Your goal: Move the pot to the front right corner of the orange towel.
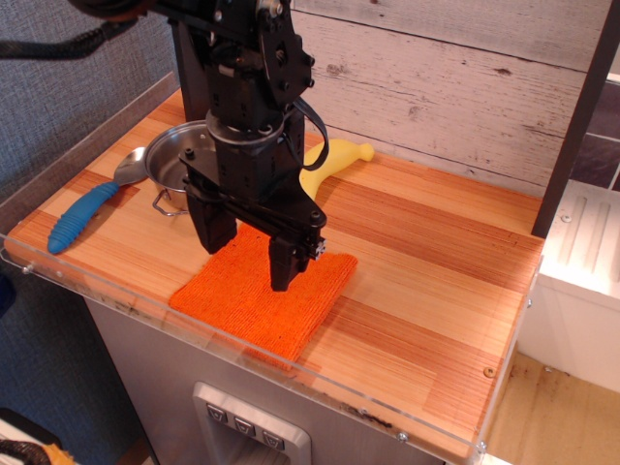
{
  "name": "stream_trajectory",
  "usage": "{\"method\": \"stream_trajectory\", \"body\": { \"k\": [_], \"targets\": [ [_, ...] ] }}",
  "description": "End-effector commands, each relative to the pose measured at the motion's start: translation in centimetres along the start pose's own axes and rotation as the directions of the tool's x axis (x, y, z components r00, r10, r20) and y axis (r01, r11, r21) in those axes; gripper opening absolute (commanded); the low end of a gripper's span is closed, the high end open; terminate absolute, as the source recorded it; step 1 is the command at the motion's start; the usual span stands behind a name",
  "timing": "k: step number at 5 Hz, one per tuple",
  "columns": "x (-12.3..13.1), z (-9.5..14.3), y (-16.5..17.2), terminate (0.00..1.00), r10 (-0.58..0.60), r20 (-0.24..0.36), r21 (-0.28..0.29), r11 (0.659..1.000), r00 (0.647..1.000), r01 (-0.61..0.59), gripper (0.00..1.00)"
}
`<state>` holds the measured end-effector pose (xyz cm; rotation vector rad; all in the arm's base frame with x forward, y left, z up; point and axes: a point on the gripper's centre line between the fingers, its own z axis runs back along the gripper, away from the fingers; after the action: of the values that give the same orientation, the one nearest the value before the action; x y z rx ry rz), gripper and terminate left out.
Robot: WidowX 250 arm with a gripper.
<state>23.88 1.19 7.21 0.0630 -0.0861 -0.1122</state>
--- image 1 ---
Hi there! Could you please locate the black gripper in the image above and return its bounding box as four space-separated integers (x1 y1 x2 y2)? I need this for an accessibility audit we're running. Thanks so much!
180 108 326 292

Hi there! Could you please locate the small steel pot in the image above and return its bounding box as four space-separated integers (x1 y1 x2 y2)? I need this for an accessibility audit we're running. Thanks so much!
144 120 214 217

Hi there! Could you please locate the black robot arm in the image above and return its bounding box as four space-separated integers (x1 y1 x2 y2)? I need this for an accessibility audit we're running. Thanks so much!
77 1 328 292

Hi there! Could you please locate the orange knitted towel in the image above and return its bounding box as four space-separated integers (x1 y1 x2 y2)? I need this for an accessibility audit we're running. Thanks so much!
169 225 357 370

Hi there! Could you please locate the yellow plastic banana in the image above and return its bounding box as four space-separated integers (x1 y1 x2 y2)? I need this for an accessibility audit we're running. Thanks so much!
299 139 375 200

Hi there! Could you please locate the grey toy fridge cabinet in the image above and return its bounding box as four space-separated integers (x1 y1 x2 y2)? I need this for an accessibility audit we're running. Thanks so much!
86 298 441 464

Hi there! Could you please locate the silver dispenser button panel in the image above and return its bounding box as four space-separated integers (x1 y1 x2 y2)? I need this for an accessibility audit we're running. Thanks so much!
193 382 312 464

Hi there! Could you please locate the orange object bottom left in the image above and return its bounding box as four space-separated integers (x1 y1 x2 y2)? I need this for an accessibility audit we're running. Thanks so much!
0 438 74 465

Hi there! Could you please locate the white toy sink unit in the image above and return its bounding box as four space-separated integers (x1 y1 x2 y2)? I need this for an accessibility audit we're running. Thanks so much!
517 181 619 391

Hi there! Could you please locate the blue handled metal spoon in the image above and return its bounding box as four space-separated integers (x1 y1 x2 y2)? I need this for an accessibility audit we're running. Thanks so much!
47 147 146 254

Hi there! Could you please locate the dark left shelf post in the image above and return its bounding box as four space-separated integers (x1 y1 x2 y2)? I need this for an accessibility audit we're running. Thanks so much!
169 19 209 121

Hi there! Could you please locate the dark shelf post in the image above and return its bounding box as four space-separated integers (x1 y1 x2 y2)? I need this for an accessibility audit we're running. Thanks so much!
169 19 209 121
531 0 619 238

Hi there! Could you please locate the black braided cable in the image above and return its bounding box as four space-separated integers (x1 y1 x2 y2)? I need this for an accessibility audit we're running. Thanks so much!
0 14 141 62

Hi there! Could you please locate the clear acrylic guard rail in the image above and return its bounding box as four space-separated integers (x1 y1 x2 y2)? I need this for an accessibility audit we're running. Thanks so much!
6 226 543 464

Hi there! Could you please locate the dark right shelf post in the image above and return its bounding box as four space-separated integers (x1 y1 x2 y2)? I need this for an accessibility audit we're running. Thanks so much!
531 0 619 238

